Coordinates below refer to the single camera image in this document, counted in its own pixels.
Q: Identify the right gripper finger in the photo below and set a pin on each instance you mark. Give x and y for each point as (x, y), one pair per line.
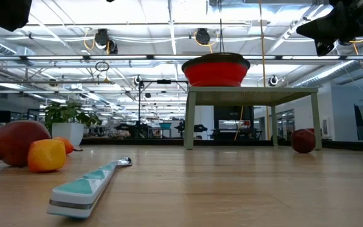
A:
(326, 23)
(326, 35)

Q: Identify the red collapsible bowl grey rim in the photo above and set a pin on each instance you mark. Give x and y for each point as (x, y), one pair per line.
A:
(216, 74)

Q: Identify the small orange fruit with stem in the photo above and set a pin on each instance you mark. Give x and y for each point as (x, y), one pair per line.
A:
(68, 145)

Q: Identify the yellow-orange blocky fruit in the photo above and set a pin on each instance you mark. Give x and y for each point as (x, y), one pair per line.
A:
(46, 156)

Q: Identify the dark red pomegranate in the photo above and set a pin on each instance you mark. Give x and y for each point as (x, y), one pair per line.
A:
(14, 142)

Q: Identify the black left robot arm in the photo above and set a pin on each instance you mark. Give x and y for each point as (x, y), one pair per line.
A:
(2, 12)

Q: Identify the green perforated metal stand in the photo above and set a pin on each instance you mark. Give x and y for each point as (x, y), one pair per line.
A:
(247, 94)

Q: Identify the black equipment cart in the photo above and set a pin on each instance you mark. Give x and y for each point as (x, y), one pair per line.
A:
(232, 113)

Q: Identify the teal bin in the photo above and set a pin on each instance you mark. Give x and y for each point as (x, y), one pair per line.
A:
(165, 125)

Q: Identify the long ceiling light bar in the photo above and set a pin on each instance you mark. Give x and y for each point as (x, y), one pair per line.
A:
(121, 57)

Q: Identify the green plant in white pot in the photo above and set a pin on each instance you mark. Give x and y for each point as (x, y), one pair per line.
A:
(68, 132)

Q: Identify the black tripod frame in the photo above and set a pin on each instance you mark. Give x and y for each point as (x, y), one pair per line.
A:
(164, 81)

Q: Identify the black aluminium table frame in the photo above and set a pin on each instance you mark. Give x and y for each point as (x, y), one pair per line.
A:
(137, 142)

